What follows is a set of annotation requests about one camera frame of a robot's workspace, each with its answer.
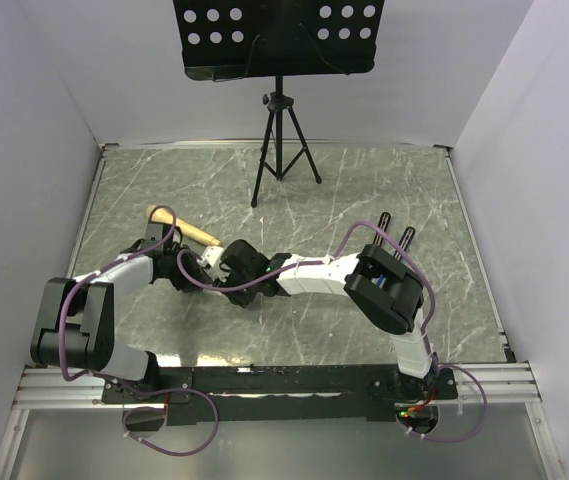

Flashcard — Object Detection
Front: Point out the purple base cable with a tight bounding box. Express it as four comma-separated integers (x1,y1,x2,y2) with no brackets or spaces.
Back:
122,390,221,459
396,364,490,444

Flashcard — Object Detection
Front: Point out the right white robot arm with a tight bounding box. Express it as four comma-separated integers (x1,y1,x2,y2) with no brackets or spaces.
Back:
217,240,436,398

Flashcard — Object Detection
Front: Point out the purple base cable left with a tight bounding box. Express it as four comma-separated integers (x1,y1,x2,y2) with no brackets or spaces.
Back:
122,390,221,459

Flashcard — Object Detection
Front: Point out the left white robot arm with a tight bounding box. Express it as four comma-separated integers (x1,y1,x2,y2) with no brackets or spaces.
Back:
30,221,213,402

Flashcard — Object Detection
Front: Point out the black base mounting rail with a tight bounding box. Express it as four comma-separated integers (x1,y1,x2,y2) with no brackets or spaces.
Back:
102,364,458,426

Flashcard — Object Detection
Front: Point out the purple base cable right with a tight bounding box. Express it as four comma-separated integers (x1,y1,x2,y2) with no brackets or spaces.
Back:
396,364,490,444

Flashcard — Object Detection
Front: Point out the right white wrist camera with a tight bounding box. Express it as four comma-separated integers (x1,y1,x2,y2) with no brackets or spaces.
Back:
198,246,224,272

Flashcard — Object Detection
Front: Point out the black music stand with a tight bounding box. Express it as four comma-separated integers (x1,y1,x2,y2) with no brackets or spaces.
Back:
173,0,384,206

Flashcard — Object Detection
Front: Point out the black stapler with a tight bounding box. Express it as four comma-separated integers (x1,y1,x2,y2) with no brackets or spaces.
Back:
373,211,392,247

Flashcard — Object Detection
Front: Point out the aluminium extrusion rail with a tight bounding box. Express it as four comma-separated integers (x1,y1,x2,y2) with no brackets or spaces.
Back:
455,362,541,404

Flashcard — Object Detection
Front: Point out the beige toy microphone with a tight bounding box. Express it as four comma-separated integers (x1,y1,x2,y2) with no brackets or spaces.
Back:
146,205,221,247

